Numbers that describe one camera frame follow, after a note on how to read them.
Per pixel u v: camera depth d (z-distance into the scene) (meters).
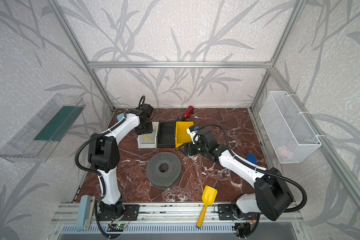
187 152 0.72
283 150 0.73
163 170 0.88
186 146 0.72
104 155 0.53
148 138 0.99
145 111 0.77
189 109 1.16
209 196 0.79
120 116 1.16
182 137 1.06
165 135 1.05
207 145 0.63
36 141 0.64
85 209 0.70
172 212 0.75
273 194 0.41
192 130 0.74
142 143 0.99
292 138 0.61
